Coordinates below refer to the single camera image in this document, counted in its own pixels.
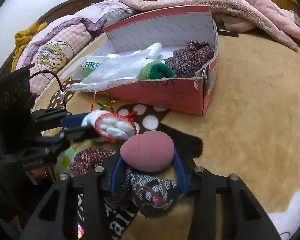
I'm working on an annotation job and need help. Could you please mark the maroon knit glove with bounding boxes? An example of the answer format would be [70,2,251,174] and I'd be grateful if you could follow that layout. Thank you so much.
[70,146,116,176]
[165,41,214,78]

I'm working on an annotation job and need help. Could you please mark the red braided cord with rings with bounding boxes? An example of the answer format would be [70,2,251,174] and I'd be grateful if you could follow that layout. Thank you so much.
[90,90,138,118]

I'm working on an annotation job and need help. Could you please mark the white sock bundle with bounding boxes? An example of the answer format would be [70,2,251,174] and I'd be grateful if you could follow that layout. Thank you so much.
[81,110,138,142]

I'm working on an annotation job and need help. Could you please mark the green white sock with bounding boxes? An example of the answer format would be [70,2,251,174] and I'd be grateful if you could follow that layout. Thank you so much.
[82,55,109,78]
[138,61,174,80]

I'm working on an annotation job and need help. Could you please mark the pink sock ball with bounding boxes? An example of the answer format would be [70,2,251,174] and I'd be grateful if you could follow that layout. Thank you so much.
[120,131,175,172]

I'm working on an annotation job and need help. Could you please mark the dark patterned sock ball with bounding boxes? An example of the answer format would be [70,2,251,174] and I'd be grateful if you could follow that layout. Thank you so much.
[130,173,184,217]

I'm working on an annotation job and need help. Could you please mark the person's hand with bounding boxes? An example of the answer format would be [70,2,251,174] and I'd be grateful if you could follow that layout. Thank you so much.
[25,166,53,185]

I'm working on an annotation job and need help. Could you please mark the smartphone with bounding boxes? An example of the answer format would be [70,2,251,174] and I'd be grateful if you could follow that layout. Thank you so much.
[77,223,84,239]

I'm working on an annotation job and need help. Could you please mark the wooden headboard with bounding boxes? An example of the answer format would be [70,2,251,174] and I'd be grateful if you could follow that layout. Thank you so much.
[0,0,104,78]

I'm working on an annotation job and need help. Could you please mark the pink checked cartoon pillow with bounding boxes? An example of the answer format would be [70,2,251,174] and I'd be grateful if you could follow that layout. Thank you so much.
[14,15,93,95]

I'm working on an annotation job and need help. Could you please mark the yellow knit garment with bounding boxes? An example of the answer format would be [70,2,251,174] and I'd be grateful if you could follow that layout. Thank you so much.
[11,21,47,72]

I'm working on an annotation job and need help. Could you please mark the purple ruffled pillow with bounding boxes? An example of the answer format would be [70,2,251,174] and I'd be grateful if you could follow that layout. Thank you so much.
[74,0,138,31]

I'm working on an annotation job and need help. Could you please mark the red cardboard shoe box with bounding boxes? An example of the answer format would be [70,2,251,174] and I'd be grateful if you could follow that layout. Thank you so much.
[71,5,220,116]

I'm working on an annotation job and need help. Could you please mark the long pink bolster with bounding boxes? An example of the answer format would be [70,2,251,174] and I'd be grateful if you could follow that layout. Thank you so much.
[119,0,192,11]

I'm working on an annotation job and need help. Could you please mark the pink quilted blanket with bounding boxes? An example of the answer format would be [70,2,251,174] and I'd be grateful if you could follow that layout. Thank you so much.
[191,0,300,51]

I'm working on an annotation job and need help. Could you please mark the black cable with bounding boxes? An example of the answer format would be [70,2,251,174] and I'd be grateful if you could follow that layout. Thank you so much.
[29,70,67,110]

